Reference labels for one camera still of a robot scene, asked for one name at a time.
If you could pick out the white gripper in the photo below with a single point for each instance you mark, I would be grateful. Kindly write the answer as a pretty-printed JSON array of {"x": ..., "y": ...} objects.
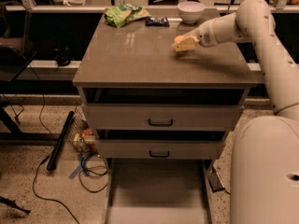
[{"x": 206, "y": 34}]

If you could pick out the orange fruit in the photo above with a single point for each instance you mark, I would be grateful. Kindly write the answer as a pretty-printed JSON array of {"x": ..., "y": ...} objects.
[{"x": 178, "y": 38}]

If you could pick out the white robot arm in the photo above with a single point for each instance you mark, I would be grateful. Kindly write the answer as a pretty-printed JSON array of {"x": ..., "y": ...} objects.
[{"x": 264, "y": 177}]

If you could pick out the grey drawer cabinet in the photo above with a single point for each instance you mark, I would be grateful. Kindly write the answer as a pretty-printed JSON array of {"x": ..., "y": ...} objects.
[{"x": 135, "y": 65}]

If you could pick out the grey top drawer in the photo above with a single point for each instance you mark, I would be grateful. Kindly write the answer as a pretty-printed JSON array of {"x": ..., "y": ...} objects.
[{"x": 163, "y": 117}]

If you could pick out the grey drawer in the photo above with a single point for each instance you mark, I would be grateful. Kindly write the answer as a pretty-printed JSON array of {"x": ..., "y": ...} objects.
[
  {"x": 160, "y": 150},
  {"x": 158, "y": 192},
  {"x": 163, "y": 117}
]

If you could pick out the grey middle drawer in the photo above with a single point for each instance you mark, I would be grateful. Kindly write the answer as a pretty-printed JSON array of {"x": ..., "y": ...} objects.
[{"x": 160, "y": 150}]

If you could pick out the grey bottom drawer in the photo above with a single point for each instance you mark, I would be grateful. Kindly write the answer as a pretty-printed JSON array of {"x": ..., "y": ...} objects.
[{"x": 158, "y": 192}]

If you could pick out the white ceramic bowl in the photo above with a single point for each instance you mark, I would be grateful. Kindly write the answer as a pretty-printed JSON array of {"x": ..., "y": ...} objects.
[{"x": 190, "y": 12}]

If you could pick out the dark blue snack packet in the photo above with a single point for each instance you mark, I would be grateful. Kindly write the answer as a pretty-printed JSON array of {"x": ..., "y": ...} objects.
[{"x": 157, "y": 22}]

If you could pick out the green snack bag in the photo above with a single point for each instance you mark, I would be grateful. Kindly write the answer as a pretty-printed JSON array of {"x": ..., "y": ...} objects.
[{"x": 122, "y": 14}]

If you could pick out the black round device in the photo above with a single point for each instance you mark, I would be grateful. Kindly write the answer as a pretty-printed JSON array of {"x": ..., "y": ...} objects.
[{"x": 62, "y": 57}]

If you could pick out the small cluttered box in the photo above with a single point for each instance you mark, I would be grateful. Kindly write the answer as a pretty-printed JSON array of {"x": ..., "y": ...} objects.
[{"x": 84, "y": 141}]

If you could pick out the black power adapter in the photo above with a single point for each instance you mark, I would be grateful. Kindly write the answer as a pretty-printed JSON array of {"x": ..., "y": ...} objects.
[{"x": 215, "y": 182}]

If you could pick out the black chair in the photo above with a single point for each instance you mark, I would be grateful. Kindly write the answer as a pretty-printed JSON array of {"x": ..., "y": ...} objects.
[{"x": 16, "y": 50}]

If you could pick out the black bar on floor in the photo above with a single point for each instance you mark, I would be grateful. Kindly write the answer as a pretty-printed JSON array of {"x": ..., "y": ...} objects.
[{"x": 60, "y": 142}]

